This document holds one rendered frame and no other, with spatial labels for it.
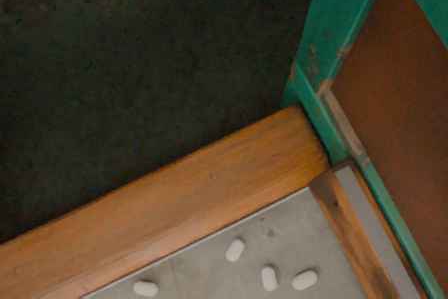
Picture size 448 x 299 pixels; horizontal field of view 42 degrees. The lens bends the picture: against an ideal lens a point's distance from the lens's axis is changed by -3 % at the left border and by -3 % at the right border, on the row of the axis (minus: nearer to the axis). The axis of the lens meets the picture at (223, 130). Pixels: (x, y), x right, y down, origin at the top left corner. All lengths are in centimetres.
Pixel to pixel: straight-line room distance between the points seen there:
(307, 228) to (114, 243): 28
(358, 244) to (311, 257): 11
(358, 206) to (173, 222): 26
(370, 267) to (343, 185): 11
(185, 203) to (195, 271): 10
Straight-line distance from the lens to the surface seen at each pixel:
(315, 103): 85
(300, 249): 90
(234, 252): 87
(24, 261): 91
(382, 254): 79
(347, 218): 81
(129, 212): 88
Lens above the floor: 163
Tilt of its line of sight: 75 degrees down
